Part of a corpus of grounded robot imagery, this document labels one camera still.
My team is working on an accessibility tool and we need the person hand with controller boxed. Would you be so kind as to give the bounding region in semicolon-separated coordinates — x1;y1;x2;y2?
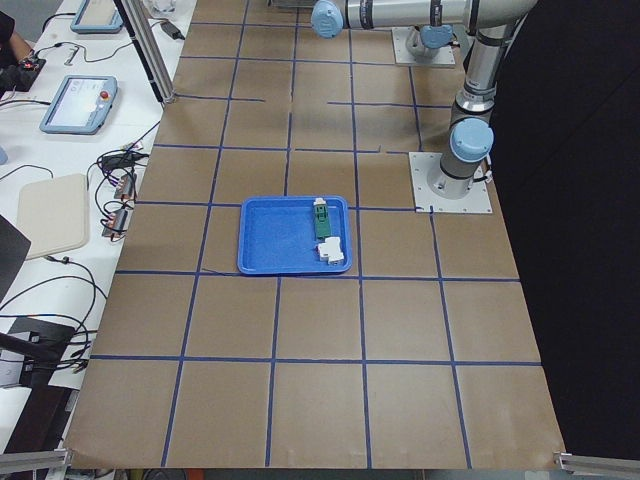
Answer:
1;31;32;68

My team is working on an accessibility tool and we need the near teach pendant tablet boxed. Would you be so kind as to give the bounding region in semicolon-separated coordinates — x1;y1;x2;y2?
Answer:
39;75;118;135

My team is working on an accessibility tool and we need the teach pendant tablet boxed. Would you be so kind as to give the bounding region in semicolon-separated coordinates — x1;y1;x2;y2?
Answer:
70;0;123;34
39;75;118;135

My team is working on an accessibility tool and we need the far teach pendant tablet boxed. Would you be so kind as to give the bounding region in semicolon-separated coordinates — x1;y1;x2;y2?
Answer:
70;0;123;34

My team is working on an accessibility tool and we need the black power adapter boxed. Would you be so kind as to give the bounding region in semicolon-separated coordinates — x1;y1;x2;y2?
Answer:
160;20;185;40

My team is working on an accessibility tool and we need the beige pad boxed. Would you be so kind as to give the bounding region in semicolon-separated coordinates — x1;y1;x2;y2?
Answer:
17;174;90;260

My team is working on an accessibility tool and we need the upper usb hub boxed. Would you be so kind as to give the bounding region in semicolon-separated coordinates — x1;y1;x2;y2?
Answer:
114;172;137;201

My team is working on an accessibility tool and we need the usb hub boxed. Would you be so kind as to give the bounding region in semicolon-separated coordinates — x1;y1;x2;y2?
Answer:
101;208;128;241
114;172;137;201

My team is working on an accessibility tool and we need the black laptop corner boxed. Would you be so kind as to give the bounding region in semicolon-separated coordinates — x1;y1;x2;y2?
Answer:
0;217;31;299

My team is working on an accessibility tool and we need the lower usb hub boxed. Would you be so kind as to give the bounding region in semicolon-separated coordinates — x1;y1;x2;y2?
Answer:
101;208;128;241

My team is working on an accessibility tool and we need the blue plastic tray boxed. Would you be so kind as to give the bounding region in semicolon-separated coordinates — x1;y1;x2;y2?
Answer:
237;195;353;276

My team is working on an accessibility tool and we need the green terminal block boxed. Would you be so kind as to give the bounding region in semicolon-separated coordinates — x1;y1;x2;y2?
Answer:
313;197;331;240

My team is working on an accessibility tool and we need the white circuit breaker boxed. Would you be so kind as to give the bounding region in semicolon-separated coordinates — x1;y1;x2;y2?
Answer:
316;236;345;265

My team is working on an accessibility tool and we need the left aluminium corner profile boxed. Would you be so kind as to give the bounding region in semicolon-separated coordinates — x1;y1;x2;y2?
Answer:
1;449;72;474

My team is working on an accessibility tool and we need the aluminium corner profile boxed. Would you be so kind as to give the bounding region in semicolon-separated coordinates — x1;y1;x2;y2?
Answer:
1;449;72;474
554;452;640;479

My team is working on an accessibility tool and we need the right aluminium corner profile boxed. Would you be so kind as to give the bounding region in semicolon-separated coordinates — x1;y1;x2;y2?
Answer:
554;452;640;479

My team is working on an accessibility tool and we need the aluminium frame post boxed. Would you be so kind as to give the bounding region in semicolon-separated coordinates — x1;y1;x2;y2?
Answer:
114;0;175;105

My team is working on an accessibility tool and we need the black camera stand base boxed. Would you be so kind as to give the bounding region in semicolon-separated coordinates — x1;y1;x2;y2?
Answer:
1;316;75;388

